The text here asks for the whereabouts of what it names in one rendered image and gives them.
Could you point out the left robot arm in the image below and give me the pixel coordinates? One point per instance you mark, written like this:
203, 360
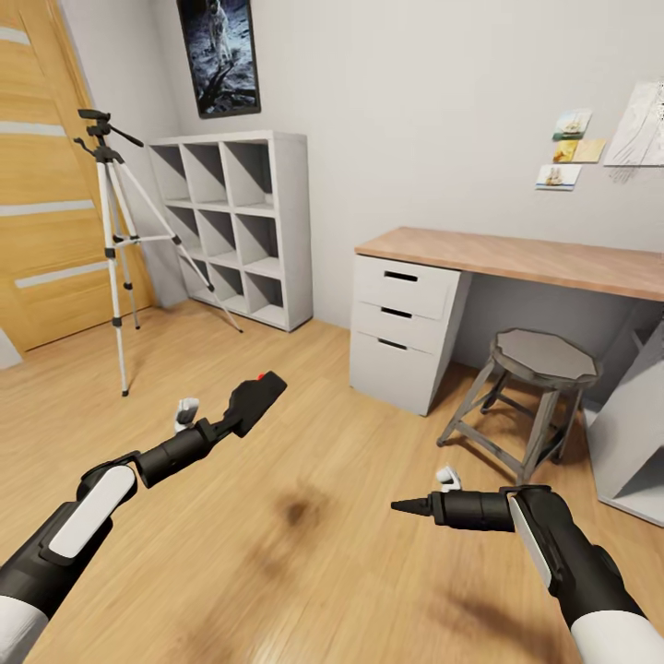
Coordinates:
37, 578

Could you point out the door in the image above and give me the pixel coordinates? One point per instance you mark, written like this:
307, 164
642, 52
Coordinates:
54, 276

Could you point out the digital camera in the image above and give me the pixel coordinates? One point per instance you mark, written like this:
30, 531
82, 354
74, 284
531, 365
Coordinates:
251, 399

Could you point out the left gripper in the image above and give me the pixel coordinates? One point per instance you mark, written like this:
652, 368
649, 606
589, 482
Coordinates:
195, 444

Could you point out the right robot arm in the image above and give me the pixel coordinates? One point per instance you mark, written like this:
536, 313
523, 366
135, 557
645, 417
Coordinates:
606, 623

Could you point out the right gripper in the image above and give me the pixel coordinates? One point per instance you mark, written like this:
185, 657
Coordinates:
457, 509

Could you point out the painting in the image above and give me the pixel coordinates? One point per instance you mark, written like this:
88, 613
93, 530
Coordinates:
220, 45

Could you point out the desk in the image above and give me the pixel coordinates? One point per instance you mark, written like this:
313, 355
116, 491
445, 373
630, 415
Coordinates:
409, 291

